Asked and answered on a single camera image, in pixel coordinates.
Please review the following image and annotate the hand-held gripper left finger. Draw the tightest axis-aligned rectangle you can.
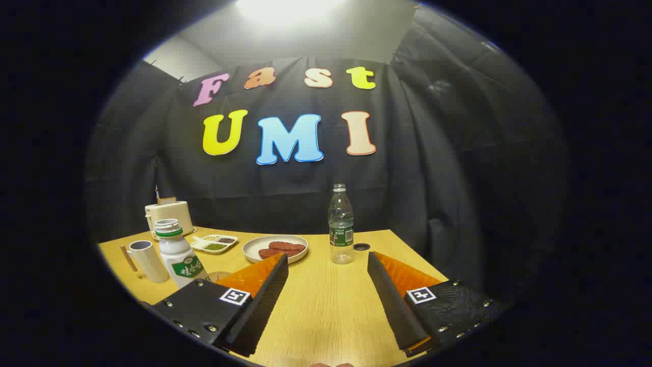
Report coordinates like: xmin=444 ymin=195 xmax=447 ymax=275
xmin=152 ymin=252 xmax=289 ymax=357

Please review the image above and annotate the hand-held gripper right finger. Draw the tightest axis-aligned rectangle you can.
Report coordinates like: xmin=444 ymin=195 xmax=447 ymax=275
xmin=367 ymin=251 xmax=505 ymax=357

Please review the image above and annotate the white juice bottle green label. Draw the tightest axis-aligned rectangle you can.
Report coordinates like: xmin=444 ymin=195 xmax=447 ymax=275
xmin=154 ymin=219 xmax=209 ymax=289

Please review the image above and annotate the white cup wooden handle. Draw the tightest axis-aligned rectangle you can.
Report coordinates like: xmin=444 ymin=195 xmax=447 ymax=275
xmin=121 ymin=240 xmax=170 ymax=283

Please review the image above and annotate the clear plastic water bottle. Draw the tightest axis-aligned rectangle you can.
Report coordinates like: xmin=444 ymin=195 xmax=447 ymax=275
xmin=329 ymin=184 xmax=355 ymax=265

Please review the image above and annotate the wooden table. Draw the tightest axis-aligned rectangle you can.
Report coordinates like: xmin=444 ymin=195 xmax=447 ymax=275
xmin=98 ymin=227 xmax=449 ymax=367

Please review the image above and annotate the white round plate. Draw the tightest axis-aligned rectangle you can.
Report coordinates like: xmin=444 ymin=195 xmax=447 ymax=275
xmin=242 ymin=234 xmax=309 ymax=264

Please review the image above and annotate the white divided condiment dish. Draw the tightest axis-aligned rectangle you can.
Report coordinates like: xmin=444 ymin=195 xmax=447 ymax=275
xmin=191 ymin=234 xmax=238 ymax=254

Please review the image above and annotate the cream toaster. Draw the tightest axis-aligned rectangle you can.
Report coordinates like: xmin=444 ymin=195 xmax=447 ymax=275
xmin=145 ymin=201 xmax=195 ymax=240

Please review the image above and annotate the black backdrop cloth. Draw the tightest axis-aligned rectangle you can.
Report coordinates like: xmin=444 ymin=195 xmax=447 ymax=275
xmin=84 ymin=5 xmax=568 ymax=301

